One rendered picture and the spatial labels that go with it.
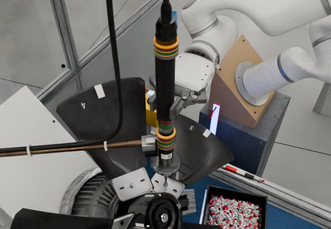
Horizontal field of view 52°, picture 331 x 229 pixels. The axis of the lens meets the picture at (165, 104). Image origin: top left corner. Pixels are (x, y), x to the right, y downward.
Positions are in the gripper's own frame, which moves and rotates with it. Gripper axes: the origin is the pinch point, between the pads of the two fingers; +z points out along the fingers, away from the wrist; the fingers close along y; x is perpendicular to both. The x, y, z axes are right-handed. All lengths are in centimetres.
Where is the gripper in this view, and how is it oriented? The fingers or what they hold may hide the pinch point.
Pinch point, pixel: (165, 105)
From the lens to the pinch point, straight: 69.7
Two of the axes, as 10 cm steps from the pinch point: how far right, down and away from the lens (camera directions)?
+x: 0.0, -7.0, -7.1
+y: -8.8, -3.5, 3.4
